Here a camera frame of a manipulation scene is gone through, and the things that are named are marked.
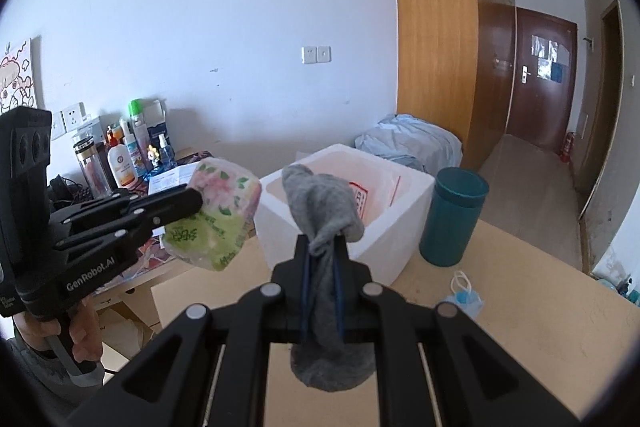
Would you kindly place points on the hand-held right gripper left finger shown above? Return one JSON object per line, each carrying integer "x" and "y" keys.
{"x": 300, "y": 279}

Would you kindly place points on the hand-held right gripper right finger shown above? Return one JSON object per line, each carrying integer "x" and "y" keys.
{"x": 350, "y": 287}

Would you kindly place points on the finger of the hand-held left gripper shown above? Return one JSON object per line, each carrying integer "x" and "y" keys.
{"x": 125, "y": 239}
{"x": 170, "y": 204}

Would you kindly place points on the floral tissue pack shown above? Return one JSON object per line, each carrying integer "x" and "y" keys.
{"x": 220, "y": 212}

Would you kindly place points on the white foam box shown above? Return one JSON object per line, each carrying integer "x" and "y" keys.
{"x": 395, "y": 232}

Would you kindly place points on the grey sock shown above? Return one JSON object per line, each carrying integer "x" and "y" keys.
{"x": 325, "y": 202}

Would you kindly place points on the clear plastic zip bag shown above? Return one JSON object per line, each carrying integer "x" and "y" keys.
{"x": 380, "y": 197}

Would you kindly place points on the person's left hand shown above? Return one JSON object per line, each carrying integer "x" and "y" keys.
{"x": 86, "y": 329}

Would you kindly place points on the printed white papers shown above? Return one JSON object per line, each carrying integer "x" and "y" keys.
{"x": 170, "y": 179}

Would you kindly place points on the blue spray bottle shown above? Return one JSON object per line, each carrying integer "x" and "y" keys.
{"x": 166, "y": 154}

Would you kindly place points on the small toy figure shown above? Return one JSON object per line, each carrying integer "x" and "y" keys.
{"x": 153, "y": 156}

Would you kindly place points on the white orange cap lotion bottle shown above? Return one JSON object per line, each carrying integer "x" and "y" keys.
{"x": 121, "y": 164}

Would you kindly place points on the green cap spray can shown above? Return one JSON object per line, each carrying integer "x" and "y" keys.
{"x": 137, "y": 122}

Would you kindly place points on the blue face mask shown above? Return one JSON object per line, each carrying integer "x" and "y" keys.
{"x": 467, "y": 299}

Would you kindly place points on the teal round canister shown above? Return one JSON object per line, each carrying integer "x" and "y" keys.
{"x": 452, "y": 217}

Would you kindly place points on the pale blue plastic bag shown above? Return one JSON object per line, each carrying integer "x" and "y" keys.
{"x": 410, "y": 142}

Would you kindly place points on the wooden wardrobe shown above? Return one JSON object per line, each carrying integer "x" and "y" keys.
{"x": 435, "y": 47}

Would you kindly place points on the red fire extinguisher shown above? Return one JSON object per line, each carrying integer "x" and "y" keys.
{"x": 567, "y": 148}

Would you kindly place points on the dark brown entrance door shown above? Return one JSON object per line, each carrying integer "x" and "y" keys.
{"x": 542, "y": 107}

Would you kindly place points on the door notice papers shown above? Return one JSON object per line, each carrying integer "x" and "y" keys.
{"x": 549, "y": 57}

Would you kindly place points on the brown side door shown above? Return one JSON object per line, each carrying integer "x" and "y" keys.
{"x": 602, "y": 107}

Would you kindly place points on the white wall power outlet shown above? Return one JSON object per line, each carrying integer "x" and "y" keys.
{"x": 72, "y": 118}

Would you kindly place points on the cartoon wall poster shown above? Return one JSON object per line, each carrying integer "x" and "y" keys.
{"x": 20, "y": 77}

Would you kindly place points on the double white wall switch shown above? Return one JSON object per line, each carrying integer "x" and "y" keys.
{"x": 316, "y": 54}

